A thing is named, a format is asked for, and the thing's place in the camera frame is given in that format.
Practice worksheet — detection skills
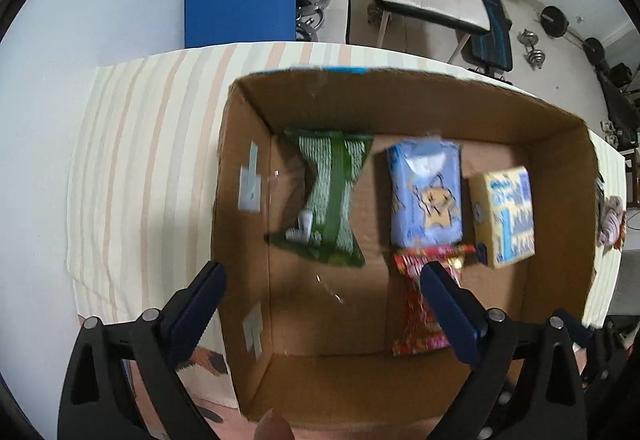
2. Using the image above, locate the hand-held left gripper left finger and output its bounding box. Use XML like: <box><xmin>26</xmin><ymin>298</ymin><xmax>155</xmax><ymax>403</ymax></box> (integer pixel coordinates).
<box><xmin>57</xmin><ymin>261</ymin><xmax>229</xmax><ymax>440</ymax></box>

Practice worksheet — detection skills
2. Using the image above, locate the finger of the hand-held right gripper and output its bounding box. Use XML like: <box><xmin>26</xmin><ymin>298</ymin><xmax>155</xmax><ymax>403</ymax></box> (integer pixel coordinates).
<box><xmin>555</xmin><ymin>309</ymin><xmax>632</xmax><ymax>388</ymax></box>

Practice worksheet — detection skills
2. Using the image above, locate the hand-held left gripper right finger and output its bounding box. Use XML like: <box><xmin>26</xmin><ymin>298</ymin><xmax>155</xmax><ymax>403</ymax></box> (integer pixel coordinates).
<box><xmin>419</xmin><ymin>261</ymin><xmax>588</xmax><ymax>440</ymax></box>

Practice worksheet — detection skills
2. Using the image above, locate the red snack packet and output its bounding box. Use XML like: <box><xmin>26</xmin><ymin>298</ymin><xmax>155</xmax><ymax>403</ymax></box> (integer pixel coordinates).
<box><xmin>391</xmin><ymin>243</ymin><xmax>476</xmax><ymax>357</ymax></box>

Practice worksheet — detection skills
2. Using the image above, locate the brown cardboard box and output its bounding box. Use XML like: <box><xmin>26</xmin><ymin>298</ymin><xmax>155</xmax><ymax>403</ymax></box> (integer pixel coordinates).
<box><xmin>211</xmin><ymin>65</ymin><xmax>602</xmax><ymax>424</ymax></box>

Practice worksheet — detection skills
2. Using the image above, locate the printed blanket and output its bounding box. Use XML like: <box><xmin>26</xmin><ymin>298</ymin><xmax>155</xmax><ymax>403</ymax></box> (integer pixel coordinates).
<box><xmin>127</xmin><ymin>345</ymin><xmax>241</xmax><ymax>440</ymax></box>

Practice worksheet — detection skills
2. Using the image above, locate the pink and grey cloth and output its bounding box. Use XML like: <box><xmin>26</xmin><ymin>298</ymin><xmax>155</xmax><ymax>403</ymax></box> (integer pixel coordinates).
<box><xmin>597</xmin><ymin>195</ymin><xmax>628</xmax><ymax>250</ymax></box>

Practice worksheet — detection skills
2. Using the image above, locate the yellow and blue packet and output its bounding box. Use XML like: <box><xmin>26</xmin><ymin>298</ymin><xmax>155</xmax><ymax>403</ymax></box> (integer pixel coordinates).
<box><xmin>467</xmin><ymin>165</ymin><xmax>537</xmax><ymax>270</ymax></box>

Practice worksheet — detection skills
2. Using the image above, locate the blue tissue packet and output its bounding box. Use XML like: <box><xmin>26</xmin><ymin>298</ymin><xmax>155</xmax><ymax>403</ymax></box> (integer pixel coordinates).
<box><xmin>387</xmin><ymin>136</ymin><xmax>465</xmax><ymax>248</ymax></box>

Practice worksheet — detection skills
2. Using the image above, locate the striped tablecloth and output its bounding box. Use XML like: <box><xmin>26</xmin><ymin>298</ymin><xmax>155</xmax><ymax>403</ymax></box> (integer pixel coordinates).
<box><xmin>65</xmin><ymin>40</ymin><xmax>628</xmax><ymax>408</ymax></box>

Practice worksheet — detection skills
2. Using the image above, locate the green striped packet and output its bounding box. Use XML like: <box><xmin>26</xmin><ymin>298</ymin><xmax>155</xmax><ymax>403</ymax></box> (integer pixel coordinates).
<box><xmin>264</xmin><ymin>127</ymin><xmax>375</xmax><ymax>267</ymax></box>

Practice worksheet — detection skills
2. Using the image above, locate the black exercise machine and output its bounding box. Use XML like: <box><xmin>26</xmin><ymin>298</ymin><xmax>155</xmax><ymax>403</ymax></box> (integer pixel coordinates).
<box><xmin>597</xmin><ymin>62</ymin><xmax>640</xmax><ymax>152</ymax></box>

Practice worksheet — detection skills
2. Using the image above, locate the black weight plate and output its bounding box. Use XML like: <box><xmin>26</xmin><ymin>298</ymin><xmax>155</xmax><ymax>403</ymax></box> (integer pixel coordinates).
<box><xmin>540</xmin><ymin>6</ymin><xmax>569</xmax><ymax>39</ymax></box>
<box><xmin>582</xmin><ymin>37</ymin><xmax>607</xmax><ymax>69</ymax></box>

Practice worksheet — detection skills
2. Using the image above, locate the silver dumbbell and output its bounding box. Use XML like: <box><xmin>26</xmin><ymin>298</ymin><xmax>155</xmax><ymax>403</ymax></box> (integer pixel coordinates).
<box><xmin>517</xmin><ymin>29</ymin><xmax>549</xmax><ymax>69</ymax></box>

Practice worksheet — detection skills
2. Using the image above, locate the black and blue bench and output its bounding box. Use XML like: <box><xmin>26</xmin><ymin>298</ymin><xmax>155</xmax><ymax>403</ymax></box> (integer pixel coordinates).
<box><xmin>459</xmin><ymin>0</ymin><xmax>516</xmax><ymax>73</ymax></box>

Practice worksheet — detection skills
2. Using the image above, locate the stack of silver weight plates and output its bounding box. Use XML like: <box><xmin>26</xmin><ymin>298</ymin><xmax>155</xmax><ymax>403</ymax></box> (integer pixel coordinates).
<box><xmin>294</xmin><ymin>0</ymin><xmax>329</xmax><ymax>42</ymax></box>

